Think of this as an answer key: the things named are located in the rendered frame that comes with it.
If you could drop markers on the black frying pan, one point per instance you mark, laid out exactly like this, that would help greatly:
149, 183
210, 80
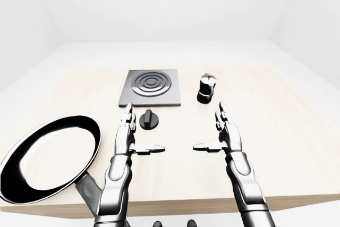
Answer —
50, 158

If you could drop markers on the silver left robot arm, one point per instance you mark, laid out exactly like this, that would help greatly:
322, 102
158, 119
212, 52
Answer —
114, 189

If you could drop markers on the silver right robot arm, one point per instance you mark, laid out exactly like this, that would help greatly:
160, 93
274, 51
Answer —
247, 187

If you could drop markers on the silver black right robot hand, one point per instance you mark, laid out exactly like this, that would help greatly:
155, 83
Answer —
231, 139

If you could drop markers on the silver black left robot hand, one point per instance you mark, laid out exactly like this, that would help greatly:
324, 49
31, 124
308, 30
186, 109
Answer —
122, 140

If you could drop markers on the flat dark stove plate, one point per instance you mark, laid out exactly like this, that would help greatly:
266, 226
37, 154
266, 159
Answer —
151, 88

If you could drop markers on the small dark rounded shape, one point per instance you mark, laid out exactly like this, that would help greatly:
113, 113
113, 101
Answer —
191, 223
157, 223

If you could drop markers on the black silver moka pot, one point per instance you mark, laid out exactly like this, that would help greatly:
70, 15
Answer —
206, 88

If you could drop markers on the round black stove knob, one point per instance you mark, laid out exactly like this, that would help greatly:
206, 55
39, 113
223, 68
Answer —
149, 121

